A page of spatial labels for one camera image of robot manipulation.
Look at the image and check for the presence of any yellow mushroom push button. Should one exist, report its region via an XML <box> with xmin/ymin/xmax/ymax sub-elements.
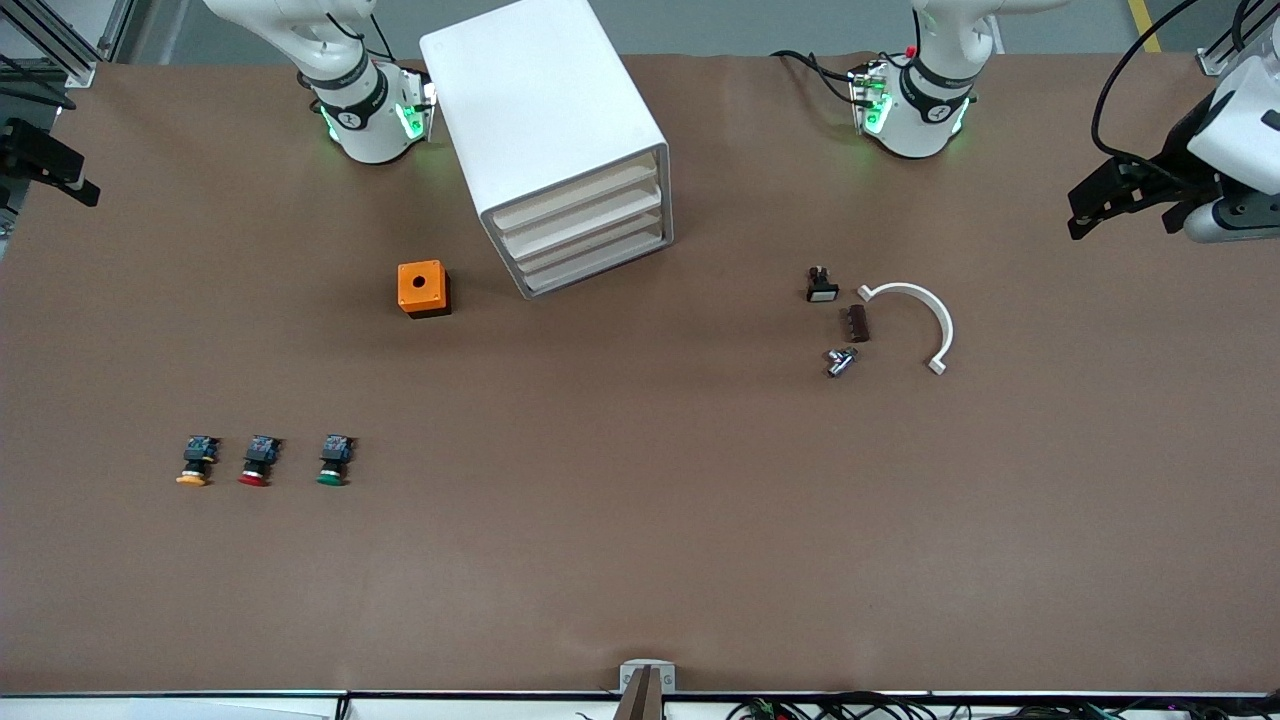
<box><xmin>176</xmin><ymin>435</ymin><xmax>221</xmax><ymax>488</ymax></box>

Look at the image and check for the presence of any white drawer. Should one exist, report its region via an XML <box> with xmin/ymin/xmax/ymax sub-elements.
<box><xmin>497</xmin><ymin>185</ymin><xmax>665</xmax><ymax>253</ymax></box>
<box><xmin>505</xmin><ymin>208</ymin><xmax>667</xmax><ymax>273</ymax></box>
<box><xmin>515</xmin><ymin>228</ymin><xmax>669</xmax><ymax>294</ymax></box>
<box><xmin>490</xmin><ymin>160</ymin><xmax>663</xmax><ymax>233</ymax></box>

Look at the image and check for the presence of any red mushroom push button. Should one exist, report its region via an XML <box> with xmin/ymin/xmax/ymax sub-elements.
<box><xmin>238</xmin><ymin>435</ymin><xmax>284</xmax><ymax>488</ymax></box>

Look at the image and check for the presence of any green mushroom push button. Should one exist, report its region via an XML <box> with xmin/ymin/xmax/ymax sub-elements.
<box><xmin>316</xmin><ymin>434</ymin><xmax>357</xmax><ymax>487</ymax></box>

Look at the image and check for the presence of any white drawer cabinet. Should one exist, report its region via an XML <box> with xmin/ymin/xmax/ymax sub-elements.
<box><xmin>419</xmin><ymin>0</ymin><xmax>675</xmax><ymax>300</ymax></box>

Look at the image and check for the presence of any orange box with hole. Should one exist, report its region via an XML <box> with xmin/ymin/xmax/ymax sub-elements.
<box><xmin>397</xmin><ymin>260</ymin><xmax>452</xmax><ymax>319</ymax></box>

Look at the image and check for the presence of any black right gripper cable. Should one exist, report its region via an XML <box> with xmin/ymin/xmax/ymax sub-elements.
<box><xmin>0</xmin><ymin>55</ymin><xmax>77</xmax><ymax>113</ymax></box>

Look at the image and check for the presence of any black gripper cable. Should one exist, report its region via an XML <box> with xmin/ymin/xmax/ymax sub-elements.
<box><xmin>1091</xmin><ymin>0</ymin><xmax>1201</xmax><ymax>163</ymax></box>
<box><xmin>0</xmin><ymin>55</ymin><xmax>77</xmax><ymax>113</ymax></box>

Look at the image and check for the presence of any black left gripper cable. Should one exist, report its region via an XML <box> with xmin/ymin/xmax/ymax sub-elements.
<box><xmin>1091</xmin><ymin>0</ymin><xmax>1201</xmax><ymax>163</ymax></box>

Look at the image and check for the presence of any aluminium frame profile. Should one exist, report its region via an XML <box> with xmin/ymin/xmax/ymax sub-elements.
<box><xmin>1195</xmin><ymin>0</ymin><xmax>1280</xmax><ymax>77</ymax></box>
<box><xmin>0</xmin><ymin>0</ymin><xmax>138</xmax><ymax>89</ymax></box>

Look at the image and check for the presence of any white curved bracket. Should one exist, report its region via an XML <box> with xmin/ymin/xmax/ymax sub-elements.
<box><xmin>857</xmin><ymin>282</ymin><xmax>955</xmax><ymax>376</ymax></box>

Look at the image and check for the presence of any black arm base cable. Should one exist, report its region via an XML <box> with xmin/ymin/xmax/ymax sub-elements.
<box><xmin>772</xmin><ymin>48</ymin><xmax>863</xmax><ymax>103</ymax></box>

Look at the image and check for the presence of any black cable bundle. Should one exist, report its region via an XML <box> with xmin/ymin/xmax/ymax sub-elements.
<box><xmin>728</xmin><ymin>690</ymin><xmax>1280</xmax><ymax>720</ymax></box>

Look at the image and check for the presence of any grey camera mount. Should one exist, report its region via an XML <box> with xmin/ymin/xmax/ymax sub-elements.
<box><xmin>617</xmin><ymin>659</ymin><xmax>677</xmax><ymax>720</ymax></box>

